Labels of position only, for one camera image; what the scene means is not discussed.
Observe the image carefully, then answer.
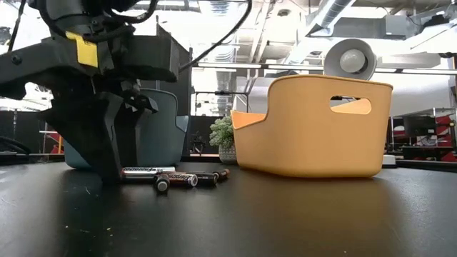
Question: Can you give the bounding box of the black monitor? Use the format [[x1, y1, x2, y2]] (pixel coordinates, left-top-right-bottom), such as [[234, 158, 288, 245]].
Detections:
[[403, 116, 437, 138]]

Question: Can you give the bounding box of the silver ventilation duct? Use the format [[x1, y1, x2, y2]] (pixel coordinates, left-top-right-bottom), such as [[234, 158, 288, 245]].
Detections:
[[285, 0, 358, 66]]

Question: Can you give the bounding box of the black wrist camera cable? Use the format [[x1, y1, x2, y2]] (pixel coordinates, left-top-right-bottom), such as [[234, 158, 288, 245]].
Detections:
[[178, 0, 253, 72]]

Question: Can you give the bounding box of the blue plastic bin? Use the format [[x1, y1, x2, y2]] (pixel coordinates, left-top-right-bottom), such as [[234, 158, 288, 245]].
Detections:
[[63, 88, 191, 171]]

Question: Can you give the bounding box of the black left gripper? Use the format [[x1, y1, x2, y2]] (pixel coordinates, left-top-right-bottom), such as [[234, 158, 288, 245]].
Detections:
[[0, 0, 180, 183]]

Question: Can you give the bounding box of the green succulent in pot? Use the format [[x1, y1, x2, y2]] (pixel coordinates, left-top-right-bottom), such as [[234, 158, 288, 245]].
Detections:
[[209, 115, 237, 165]]

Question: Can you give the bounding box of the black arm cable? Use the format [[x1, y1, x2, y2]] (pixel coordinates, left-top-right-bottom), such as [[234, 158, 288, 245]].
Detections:
[[0, 135, 32, 156]]

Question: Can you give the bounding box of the yellow tape tag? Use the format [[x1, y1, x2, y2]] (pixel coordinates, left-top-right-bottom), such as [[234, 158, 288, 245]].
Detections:
[[65, 31, 99, 69]]

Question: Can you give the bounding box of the red black storage case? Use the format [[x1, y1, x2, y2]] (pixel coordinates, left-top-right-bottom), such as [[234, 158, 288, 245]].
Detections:
[[426, 114, 457, 163]]

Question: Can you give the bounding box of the black table frame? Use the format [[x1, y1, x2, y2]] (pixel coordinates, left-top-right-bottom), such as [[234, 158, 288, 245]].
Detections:
[[0, 152, 457, 173]]

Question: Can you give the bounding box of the yellow plastic bin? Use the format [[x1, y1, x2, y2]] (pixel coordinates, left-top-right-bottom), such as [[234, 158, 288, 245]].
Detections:
[[230, 74, 394, 179]]

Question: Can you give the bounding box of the white desk lamp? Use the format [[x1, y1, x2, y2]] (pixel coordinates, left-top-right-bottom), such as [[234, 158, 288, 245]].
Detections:
[[323, 38, 398, 169]]

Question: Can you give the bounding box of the silver black AA battery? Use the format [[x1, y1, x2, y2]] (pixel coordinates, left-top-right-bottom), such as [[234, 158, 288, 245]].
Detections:
[[122, 166, 176, 174]]

